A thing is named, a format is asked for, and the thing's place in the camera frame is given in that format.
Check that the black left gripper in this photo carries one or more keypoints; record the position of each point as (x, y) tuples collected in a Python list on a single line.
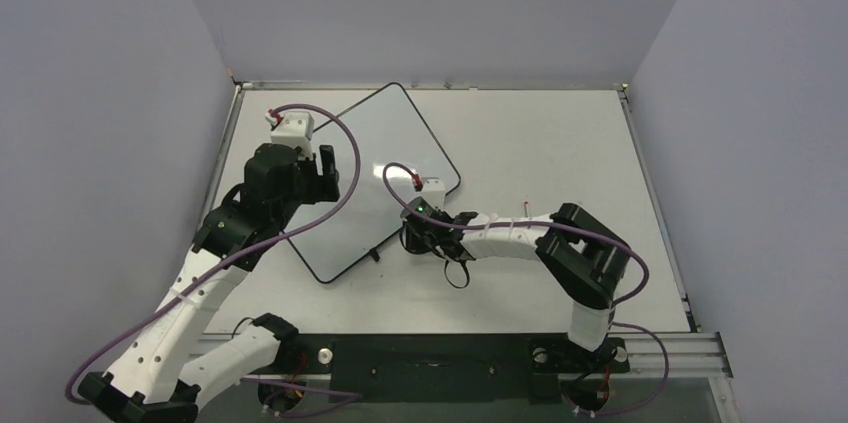
[(323, 186)]

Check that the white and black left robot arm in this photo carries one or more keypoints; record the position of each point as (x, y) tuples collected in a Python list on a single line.
[(145, 383)]

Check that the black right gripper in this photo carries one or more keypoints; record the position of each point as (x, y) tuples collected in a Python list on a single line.
[(418, 234)]

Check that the white whiteboard black frame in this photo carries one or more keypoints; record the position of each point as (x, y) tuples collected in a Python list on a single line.
[(388, 127)]

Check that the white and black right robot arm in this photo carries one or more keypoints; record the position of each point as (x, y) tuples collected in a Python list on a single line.
[(584, 257)]

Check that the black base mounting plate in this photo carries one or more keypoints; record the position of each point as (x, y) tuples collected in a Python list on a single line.
[(450, 368)]

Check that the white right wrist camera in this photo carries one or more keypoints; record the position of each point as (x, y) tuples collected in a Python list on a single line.
[(431, 190)]

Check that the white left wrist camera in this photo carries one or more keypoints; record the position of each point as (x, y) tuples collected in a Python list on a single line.
[(292, 129)]

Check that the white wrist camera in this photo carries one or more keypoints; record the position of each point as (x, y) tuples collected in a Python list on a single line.
[(292, 129), (431, 190)]

